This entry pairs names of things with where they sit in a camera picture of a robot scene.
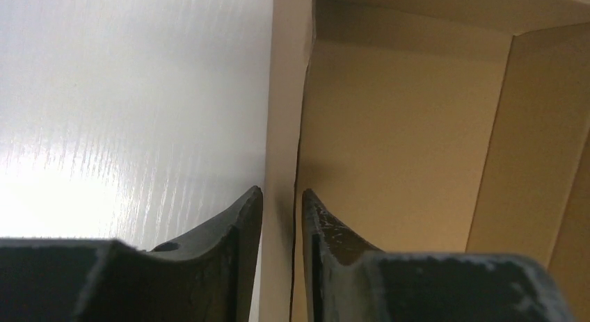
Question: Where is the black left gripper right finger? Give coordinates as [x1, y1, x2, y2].
[301, 189, 574, 321]

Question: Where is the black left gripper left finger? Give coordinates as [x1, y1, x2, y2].
[1, 186, 263, 321]

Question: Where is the brown cardboard box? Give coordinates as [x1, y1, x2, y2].
[258, 0, 589, 321]

